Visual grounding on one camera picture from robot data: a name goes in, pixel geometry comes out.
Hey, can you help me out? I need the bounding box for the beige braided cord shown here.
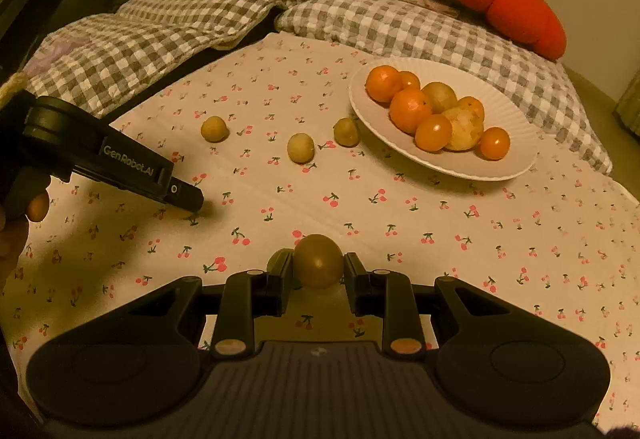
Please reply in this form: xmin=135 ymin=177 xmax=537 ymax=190
xmin=0 ymin=72 xmax=32 ymax=111

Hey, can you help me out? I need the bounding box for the grey gingham blanket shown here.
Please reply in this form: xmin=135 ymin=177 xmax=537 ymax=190
xmin=22 ymin=0 xmax=282 ymax=118

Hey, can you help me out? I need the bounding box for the white ribbed plate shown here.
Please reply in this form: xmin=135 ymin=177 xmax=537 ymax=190
xmin=348 ymin=59 xmax=539 ymax=180

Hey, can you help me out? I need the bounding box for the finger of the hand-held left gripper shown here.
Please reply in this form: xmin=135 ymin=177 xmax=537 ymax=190
xmin=160 ymin=172 xmax=205 ymax=213

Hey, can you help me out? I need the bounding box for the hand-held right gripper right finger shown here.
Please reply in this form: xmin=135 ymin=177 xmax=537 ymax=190
xmin=344 ymin=253 xmax=571 ymax=355

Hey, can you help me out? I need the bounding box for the cherry-print white cloth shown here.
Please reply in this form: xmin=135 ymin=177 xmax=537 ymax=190
xmin=0 ymin=32 xmax=640 ymax=436

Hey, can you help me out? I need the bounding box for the grey gingham pillow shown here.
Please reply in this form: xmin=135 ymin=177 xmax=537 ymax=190
xmin=275 ymin=0 xmax=614 ymax=176

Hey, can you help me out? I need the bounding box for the person's left hand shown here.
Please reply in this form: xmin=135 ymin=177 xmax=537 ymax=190
xmin=0 ymin=189 xmax=52 ymax=291

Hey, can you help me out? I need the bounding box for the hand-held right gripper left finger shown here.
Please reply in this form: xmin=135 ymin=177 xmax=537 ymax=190
xmin=75 ymin=251 xmax=293 ymax=360

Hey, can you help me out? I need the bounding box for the pile of tangerines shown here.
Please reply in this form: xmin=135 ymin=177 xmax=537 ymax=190
xmin=365 ymin=65 xmax=512 ymax=161

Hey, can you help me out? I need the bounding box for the yellow-brown round fruit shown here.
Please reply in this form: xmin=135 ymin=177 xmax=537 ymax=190
xmin=421 ymin=82 xmax=459 ymax=115
xmin=287 ymin=132 xmax=316 ymax=164
xmin=266 ymin=248 xmax=291 ymax=276
xmin=292 ymin=234 xmax=345 ymax=290
xmin=442 ymin=106 xmax=485 ymax=152
xmin=200 ymin=116 xmax=230 ymax=143
xmin=333 ymin=118 xmax=361 ymax=148

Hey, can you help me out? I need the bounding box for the patterned curtain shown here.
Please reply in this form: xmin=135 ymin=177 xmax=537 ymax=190
xmin=615 ymin=68 xmax=640 ymax=138

